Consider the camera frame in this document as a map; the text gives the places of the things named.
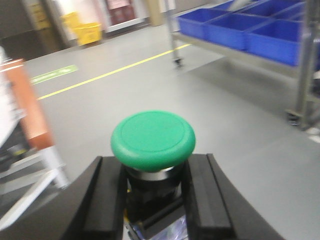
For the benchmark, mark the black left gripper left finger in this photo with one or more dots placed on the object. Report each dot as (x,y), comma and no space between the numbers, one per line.
(92,207)

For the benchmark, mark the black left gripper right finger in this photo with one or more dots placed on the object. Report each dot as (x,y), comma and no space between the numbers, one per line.
(215,209)

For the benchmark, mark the green mushroom push button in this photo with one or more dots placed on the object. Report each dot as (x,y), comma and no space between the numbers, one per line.
(153,146)

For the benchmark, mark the orange white box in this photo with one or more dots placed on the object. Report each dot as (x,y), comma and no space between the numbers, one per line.
(34,122)

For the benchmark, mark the yellow mop bucket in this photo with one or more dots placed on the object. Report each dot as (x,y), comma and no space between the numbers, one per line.
(86,33)

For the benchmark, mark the blue bins on cart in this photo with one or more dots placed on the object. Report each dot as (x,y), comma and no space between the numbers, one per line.
(264,28)

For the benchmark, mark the metal cart frame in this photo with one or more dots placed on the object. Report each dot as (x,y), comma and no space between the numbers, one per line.
(302,115)

